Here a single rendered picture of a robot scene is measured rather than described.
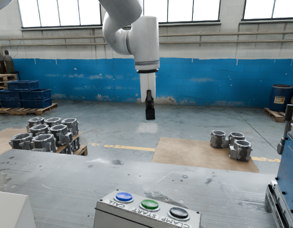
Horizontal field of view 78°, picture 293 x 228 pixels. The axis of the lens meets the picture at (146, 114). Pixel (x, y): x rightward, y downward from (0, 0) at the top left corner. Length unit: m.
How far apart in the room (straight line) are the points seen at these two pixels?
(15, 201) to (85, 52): 5.75
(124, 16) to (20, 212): 0.48
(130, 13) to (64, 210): 0.66
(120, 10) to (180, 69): 4.98
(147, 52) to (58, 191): 0.64
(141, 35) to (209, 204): 0.63
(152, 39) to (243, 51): 5.11
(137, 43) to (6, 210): 0.53
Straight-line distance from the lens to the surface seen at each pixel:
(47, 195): 0.86
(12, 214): 0.51
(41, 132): 2.38
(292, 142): 0.68
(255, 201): 0.85
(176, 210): 0.34
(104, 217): 0.35
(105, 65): 5.85
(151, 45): 0.59
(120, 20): 0.48
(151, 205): 0.34
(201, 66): 5.43
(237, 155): 2.47
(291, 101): 5.42
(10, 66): 7.13
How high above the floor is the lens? 1.31
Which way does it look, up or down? 17 degrees down
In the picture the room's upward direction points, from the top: straight up
